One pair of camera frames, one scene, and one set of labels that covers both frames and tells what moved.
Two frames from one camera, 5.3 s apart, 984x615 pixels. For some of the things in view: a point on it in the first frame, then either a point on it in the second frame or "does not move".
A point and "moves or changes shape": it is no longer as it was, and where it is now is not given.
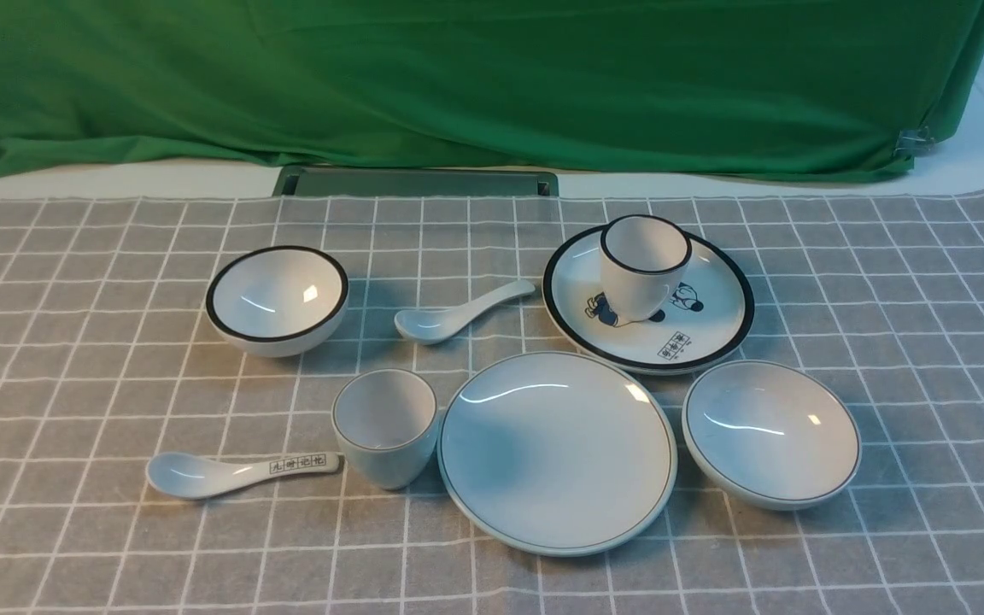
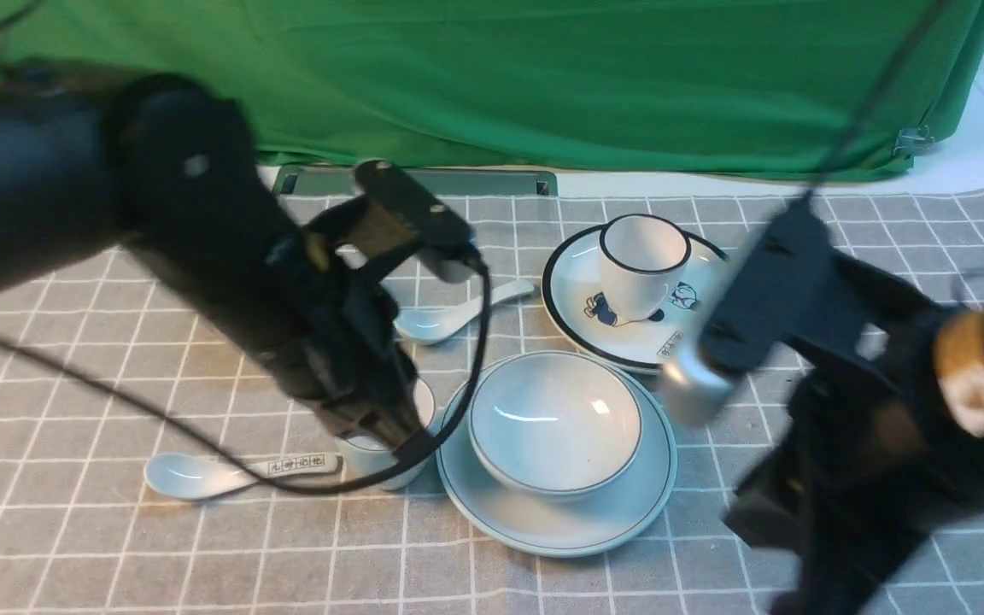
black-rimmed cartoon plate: x=711 y=310 does not move
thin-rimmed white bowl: x=768 y=436 moves or changes shape
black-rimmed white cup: x=644 y=258 does not move
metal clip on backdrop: x=912 y=141 does not move
